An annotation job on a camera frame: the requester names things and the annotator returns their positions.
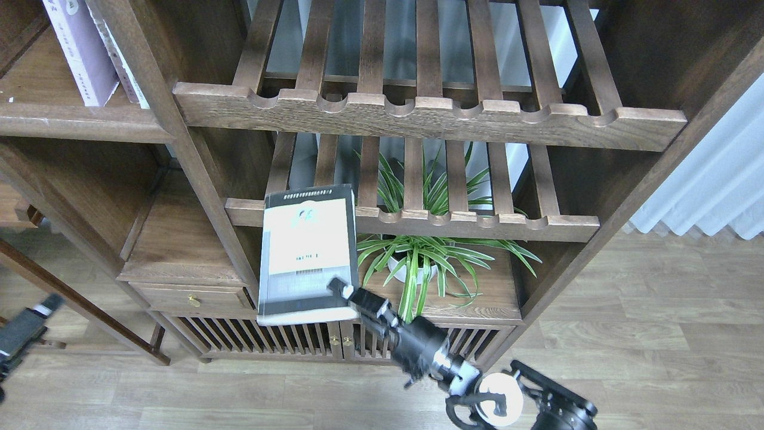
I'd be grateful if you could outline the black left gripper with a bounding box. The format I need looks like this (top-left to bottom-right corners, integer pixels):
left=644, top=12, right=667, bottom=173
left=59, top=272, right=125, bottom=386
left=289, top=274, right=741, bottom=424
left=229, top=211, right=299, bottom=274
left=1, top=294, right=64, bottom=382

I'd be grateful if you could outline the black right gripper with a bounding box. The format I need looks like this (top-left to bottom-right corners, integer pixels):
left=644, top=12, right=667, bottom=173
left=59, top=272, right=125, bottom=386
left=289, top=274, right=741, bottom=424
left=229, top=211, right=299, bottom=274
left=327, top=277, right=451, bottom=389

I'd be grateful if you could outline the black and green book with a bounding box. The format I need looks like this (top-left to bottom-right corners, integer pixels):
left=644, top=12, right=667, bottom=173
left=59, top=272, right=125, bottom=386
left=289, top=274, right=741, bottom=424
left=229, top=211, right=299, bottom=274
left=256, top=183, right=359, bottom=326

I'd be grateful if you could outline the white and lilac book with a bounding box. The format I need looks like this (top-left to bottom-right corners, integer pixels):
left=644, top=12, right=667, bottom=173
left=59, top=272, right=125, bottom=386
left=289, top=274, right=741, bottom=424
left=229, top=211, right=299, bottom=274
left=43, top=1, right=118, bottom=107

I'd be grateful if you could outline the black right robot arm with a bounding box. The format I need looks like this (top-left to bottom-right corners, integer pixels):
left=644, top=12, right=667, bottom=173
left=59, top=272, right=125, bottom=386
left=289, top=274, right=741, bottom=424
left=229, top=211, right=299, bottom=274
left=327, top=277, right=597, bottom=429

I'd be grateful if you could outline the white plant pot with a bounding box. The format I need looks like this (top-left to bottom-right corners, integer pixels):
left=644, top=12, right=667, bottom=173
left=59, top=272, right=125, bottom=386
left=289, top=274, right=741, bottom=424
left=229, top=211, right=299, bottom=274
left=388, top=254, right=439, bottom=285

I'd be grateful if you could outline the dark wooden side furniture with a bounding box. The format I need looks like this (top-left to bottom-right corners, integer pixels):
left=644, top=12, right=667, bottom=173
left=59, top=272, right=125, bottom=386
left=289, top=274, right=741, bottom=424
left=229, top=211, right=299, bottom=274
left=0, top=179, right=171, bottom=366

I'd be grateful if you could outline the green spider plant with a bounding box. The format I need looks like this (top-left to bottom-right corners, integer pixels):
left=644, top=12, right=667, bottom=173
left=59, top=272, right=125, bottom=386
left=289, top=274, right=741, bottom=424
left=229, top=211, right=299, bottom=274
left=358, top=144, right=540, bottom=321

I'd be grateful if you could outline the brass drawer knob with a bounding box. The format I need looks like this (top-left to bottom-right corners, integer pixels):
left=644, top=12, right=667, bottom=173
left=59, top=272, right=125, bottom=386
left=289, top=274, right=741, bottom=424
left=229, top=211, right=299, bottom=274
left=187, top=294, right=201, bottom=308

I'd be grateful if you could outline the dark wooden bookshelf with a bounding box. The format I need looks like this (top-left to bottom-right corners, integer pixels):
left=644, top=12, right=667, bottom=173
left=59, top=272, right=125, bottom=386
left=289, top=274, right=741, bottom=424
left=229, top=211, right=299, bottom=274
left=2, top=1, right=762, bottom=366

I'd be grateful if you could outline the white pleated curtain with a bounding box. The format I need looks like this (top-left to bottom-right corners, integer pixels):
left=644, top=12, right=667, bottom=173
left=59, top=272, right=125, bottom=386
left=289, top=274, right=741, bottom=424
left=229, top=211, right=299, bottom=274
left=624, top=77, right=763, bottom=239

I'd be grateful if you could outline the white book behind post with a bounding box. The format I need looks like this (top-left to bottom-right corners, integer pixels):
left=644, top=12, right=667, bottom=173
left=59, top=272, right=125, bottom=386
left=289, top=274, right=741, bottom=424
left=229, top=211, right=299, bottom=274
left=86, top=1, right=150, bottom=109

